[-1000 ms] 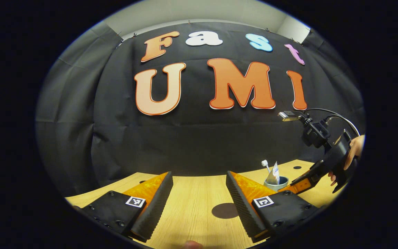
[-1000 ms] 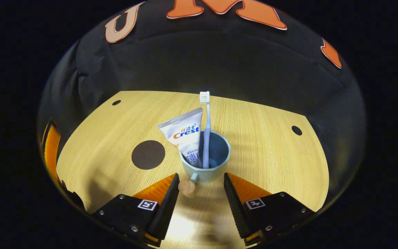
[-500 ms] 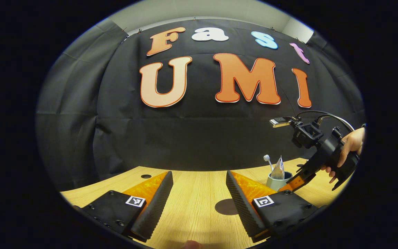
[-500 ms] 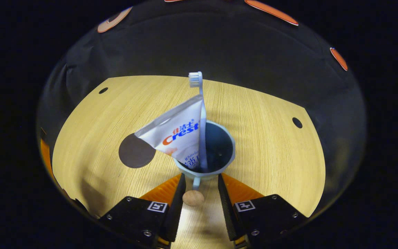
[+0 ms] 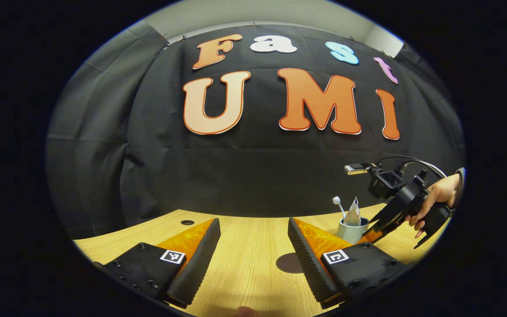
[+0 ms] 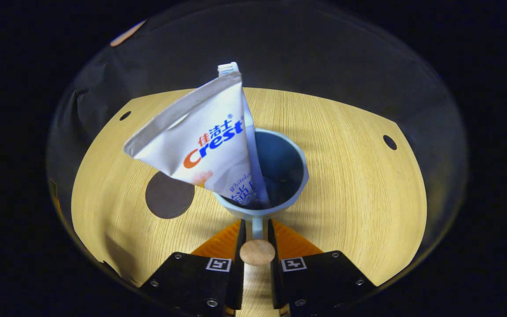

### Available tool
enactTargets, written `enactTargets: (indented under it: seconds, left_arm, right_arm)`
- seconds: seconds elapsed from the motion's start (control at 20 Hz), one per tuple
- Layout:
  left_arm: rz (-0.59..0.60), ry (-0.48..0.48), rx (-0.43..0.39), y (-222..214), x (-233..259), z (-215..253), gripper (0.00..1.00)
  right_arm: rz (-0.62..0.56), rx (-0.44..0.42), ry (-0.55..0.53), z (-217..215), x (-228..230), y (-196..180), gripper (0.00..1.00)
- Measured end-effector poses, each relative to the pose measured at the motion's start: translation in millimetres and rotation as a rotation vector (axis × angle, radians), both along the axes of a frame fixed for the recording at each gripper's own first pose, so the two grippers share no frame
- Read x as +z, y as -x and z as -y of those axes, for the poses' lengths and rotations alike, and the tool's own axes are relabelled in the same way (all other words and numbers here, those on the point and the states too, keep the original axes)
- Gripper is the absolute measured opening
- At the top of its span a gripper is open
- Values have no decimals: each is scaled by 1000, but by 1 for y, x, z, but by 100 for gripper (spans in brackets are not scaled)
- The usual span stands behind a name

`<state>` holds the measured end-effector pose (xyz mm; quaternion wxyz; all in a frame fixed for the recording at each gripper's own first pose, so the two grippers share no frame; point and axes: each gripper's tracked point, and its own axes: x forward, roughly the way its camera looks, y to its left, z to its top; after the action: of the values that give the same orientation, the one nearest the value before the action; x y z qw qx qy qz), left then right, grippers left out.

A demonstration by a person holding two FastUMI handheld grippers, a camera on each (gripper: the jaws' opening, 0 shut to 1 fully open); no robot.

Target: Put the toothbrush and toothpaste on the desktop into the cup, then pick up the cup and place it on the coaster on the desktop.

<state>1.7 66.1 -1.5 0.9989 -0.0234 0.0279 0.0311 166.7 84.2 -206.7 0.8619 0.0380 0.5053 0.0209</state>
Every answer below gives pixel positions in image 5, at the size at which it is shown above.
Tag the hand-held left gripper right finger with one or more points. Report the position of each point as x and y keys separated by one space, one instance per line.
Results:
x=306 y=264

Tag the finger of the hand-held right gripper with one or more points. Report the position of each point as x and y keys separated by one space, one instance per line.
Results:
x=379 y=232

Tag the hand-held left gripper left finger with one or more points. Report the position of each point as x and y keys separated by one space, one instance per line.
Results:
x=198 y=264

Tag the dark round coaster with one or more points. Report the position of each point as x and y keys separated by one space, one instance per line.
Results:
x=288 y=263

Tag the white toothpaste tube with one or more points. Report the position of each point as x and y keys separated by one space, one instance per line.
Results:
x=353 y=215

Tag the white toothbrush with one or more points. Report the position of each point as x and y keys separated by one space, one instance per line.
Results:
x=337 y=201

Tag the wooden desktop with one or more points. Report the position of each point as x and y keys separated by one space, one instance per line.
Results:
x=249 y=264

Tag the black backdrop cloth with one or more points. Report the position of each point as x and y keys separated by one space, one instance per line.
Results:
x=258 y=176

